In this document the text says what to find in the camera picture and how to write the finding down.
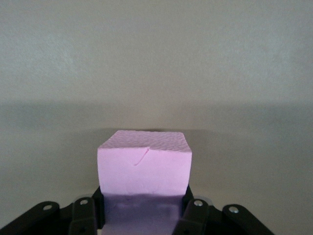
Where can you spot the pink foam cube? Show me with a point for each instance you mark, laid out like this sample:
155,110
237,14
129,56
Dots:
144,169

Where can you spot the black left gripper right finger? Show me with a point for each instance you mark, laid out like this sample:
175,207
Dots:
203,218

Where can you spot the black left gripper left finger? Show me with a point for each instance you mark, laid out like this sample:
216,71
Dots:
80,218

